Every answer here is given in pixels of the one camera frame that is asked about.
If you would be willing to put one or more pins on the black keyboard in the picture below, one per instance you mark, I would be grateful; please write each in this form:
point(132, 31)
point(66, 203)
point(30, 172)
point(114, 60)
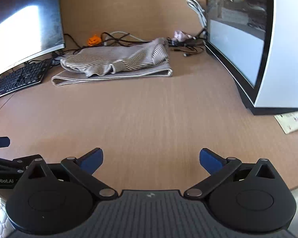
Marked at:
point(19, 78)

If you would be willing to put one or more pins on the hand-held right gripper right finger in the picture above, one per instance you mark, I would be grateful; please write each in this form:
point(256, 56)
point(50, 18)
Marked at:
point(208, 160)

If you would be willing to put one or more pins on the striped shirt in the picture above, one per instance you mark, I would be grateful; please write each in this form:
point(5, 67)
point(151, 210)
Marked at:
point(109, 57)

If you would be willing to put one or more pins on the floral paper packet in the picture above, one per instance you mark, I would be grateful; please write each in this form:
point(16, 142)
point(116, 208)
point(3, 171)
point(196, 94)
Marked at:
point(293, 122)

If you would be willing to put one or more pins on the orange pumpkin figure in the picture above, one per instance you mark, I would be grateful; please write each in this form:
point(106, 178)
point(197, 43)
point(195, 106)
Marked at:
point(93, 40)

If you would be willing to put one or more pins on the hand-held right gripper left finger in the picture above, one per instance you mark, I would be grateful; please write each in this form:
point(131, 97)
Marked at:
point(94, 159)

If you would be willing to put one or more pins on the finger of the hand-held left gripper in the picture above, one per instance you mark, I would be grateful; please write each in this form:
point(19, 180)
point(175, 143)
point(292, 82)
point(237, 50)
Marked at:
point(22, 159)
point(0, 142)

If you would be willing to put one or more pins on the curved black monitor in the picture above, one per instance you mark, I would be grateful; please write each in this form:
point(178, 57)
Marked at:
point(27, 17)

